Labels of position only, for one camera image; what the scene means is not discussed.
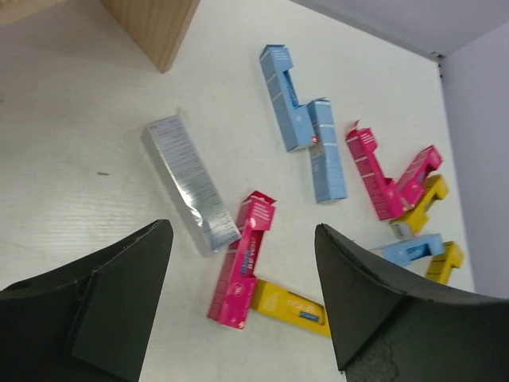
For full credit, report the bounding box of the blue toothpaste box far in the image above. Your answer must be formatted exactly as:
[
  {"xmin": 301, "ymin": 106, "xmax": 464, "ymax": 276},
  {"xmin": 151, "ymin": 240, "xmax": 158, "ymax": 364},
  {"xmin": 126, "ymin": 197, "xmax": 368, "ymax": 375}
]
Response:
[{"xmin": 258, "ymin": 45, "xmax": 315, "ymax": 152}]

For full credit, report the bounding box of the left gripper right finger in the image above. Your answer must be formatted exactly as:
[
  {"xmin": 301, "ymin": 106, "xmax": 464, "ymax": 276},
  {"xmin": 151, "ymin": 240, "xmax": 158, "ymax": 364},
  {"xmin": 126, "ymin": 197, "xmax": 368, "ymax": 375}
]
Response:
[{"xmin": 314, "ymin": 224, "xmax": 508, "ymax": 382}]

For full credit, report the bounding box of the yellow toothpaste box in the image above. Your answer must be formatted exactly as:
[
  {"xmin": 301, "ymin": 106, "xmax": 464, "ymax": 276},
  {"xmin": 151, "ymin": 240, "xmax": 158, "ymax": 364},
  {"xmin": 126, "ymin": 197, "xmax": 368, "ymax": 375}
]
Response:
[
  {"xmin": 425, "ymin": 241, "xmax": 464, "ymax": 285},
  {"xmin": 389, "ymin": 174, "xmax": 449, "ymax": 240},
  {"xmin": 251, "ymin": 279, "xmax": 331, "ymax": 337}
]

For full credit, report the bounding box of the yellow toothpaste box right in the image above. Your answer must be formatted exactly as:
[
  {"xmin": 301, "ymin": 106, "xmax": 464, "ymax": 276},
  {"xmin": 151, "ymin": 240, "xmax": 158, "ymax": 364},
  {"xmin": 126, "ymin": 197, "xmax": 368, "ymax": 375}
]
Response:
[{"xmin": 389, "ymin": 174, "xmax": 449, "ymax": 240}]

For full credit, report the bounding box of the blue toothpaste box middle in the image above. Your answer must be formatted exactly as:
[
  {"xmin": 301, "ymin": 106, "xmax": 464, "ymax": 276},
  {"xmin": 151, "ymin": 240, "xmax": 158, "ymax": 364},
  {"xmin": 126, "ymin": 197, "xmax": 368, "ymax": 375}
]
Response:
[{"xmin": 307, "ymin": 98, "xmax": 348, "ymax": 204}]

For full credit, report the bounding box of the blue toothpaste box near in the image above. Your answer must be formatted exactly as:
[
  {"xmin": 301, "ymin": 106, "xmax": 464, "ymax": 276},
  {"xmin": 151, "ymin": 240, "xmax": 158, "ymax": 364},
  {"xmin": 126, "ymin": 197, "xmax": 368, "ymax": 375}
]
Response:
[{"xmin": 370, "ymin": 233, "xmax": 445, "ymax": 267}]

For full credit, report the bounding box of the pink toothpaste box centre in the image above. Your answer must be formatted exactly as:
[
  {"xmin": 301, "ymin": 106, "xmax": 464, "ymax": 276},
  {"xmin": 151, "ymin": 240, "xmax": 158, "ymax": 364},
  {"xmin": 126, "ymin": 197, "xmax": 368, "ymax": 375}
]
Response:
[{"xmin": 345, "ymin": 120, "xmax": 409, "ymax": 221}]

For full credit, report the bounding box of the pink toothpaste box left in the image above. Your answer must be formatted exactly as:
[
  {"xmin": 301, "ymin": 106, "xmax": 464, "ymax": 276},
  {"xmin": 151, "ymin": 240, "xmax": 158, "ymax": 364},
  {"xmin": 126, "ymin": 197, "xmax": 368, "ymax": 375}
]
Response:
[{"xmin": 208, "ymin": 191, "xmax": 275, "ymax": 329}]

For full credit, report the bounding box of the yellow toothpaste box near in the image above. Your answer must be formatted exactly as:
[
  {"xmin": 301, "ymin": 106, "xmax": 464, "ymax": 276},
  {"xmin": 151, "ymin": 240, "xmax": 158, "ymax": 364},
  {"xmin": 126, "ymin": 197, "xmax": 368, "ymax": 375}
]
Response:
[{"xmin": 425, "ymin": 241, "xmax": 464, "ymax": 285}]

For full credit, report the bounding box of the wooden two-tier shelf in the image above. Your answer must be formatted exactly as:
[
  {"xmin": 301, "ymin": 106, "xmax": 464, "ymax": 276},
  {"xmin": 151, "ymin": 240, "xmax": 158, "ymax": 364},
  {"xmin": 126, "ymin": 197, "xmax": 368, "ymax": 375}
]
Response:
[{"xmin": 1, "ymin": 1, "xmax": 199, "ymax": 73}]

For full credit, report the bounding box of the pink toothpaste box right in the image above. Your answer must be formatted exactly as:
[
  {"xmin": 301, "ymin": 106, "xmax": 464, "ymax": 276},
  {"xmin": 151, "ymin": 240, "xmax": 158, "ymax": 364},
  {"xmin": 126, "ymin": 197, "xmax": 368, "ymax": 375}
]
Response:
[{"xmin": 397, "ymin": 145, "xmax": 443, "ymax": 209}]

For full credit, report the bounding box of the pink toothpaste box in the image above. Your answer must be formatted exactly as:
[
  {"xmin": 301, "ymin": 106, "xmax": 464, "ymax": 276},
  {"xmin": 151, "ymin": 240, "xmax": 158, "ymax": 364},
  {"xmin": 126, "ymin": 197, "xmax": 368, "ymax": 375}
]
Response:
[
  {"xmin": 208, "ymin": 191, "xmax": 275, "ymax": 329},
  {"xmin": 345, "ymin": 120, "xmax": 409, "ymax": 221},
  {"xmin": 397, "ymin": 145, "xmax": 443, "ymax": 209}
]

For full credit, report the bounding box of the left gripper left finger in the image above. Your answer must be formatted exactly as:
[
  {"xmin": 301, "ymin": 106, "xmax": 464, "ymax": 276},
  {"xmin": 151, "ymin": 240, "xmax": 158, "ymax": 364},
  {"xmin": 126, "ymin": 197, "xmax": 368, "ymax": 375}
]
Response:
[{"xmin": 1, "ymin": 220, "xmax": 173, "ymax": 381}]

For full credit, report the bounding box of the yellow toothpaste box front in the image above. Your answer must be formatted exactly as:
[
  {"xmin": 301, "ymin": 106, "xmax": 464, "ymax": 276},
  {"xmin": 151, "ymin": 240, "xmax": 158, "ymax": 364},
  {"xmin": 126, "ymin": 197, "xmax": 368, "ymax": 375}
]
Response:
[{"xmin": 251, "ymin": 279, "xmax": 331, "ymax": 337}]

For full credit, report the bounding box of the blue toothpaste box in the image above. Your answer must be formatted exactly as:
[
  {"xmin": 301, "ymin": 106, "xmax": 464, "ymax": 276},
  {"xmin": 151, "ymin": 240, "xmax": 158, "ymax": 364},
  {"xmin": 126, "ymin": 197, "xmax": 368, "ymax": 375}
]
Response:
[
  {"xmin": 258, "ymin": 45, "xmax": 315, "ymax": 152},
  {"xmin": 370, "ymin": 233, "xmax": 445, "ymax": 267},
  {"xmin": 307, "ymin": 98, "xmax": 348, "ymax": 204}
]

